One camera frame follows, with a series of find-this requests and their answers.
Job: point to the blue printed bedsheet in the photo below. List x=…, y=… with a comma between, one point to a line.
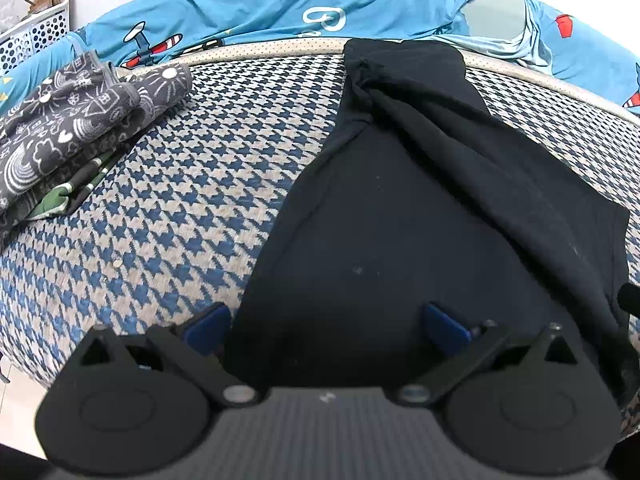
x=275, y=5

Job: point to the white perforated basket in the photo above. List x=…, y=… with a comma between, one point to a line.
x=30, y=40

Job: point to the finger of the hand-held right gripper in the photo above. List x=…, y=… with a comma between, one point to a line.
x=631, y=300

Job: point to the green striped folded garment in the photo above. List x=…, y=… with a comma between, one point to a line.
x=65, y=195

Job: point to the grey pillow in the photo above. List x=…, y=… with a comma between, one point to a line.
x=495, y=12

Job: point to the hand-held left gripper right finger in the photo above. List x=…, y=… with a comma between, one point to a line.
x=442, y=327

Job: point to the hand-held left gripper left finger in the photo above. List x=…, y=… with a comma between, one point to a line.
x=207, y=327

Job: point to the grey patterned folded garment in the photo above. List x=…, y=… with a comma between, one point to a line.
x=65, y=125

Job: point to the houndstooth mattress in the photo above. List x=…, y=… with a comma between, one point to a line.
x=190, y=185

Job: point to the black t-shirt with red print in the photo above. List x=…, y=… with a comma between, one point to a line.
x=400, y=210

